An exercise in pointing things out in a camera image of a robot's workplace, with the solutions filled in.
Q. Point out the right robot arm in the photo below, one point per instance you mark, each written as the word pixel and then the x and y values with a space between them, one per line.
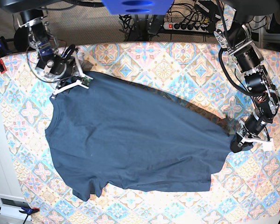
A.
pixel 40 37

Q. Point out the white wall outlet box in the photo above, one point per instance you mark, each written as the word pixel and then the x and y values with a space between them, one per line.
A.
pixel 10 206

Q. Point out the colourful patterned tablecloth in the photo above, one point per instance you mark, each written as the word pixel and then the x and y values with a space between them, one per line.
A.
pixel 246 189

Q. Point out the blue clamp front left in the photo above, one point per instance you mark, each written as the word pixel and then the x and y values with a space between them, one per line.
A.
pixel 25 211

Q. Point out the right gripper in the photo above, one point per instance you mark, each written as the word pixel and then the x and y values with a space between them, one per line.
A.
pixel 67 72

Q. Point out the white power strip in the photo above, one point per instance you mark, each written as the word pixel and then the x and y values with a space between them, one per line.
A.
pixel 185 26

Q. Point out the dark blue t-shirt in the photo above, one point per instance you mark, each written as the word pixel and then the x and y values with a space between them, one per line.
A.
pixel 120 134

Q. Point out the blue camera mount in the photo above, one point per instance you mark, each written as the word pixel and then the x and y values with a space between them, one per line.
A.
pixel 158 7

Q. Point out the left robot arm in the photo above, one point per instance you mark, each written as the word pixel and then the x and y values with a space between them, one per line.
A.
pixel 237 42

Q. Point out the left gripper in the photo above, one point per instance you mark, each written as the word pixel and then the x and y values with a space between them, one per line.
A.
pixel 248 133

